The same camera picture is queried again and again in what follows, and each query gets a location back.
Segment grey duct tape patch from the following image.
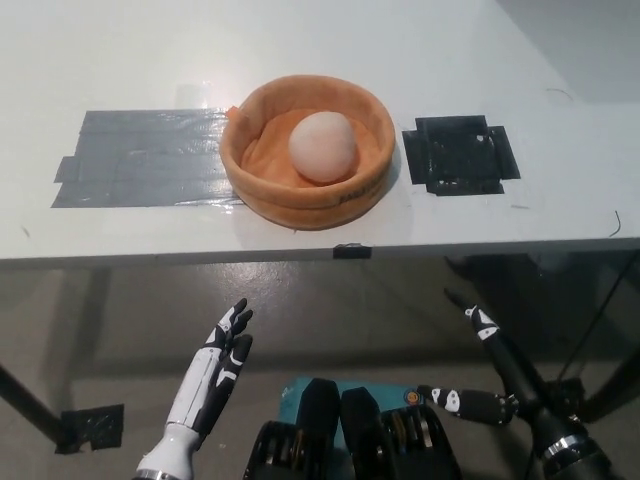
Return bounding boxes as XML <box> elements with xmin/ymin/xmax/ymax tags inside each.
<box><xmin>48</xmin><ymin>110</ymin><xmax>246</xmax><ymax>210</ymax></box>

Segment pale pink plush dumpling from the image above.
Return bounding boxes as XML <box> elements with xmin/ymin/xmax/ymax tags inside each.
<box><xmin>288</xmin><ymin>112</ymin><xmax>357</xmax><ymax>182</ymax></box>

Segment small black tape strip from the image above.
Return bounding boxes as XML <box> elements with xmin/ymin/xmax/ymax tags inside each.
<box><xmin>333</xmin><ymin>243</ymin><xmax>374</xmax><ymax>260</ymax></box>

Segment black metal table leg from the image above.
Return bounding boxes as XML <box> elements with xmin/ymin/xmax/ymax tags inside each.
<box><xmin>582</xmin><ymin>344</ymin><xmax>640</xmax><ymax>416</ymax></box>
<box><xmin>0</xmin><ymin>362</ymin><xmax>69</xmax><ymax>446</ymax></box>

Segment black tape square patch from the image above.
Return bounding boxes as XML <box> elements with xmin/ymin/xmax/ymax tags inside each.
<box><xmin>401</xmin><ymin>113</ymin><xmax>521</xmax><ymax>196</ymax></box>

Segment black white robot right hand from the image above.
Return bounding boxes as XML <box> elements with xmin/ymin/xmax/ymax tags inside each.
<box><xmin>416</xmin><ymin>287</ymin><xmax>559</xmax><ymax>427</ymax></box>

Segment black floor tape patch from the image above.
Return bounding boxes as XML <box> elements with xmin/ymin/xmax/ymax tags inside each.
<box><xmin>54</xmin><ymin>402</ymin><xmax>125</xmax><ymax>455</ymax></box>

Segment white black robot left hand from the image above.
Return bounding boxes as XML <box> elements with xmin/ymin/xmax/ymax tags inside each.
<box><xmin>164</xmin><ymin>298</ymin><xmax>255</xmax><ymax>437</ymax></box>

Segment orange soft round basket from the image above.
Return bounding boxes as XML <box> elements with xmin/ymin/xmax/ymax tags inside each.
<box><xmin>219</xmin><ymin>74</ymin><xmax>396</xmax><ymax>232</ymax></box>

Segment black teal robot torso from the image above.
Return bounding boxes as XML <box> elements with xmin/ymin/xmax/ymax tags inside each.
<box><xmin>248</xmin><ymin>378</ymin><xmax>462</xmax><ymax>480</ymax></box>

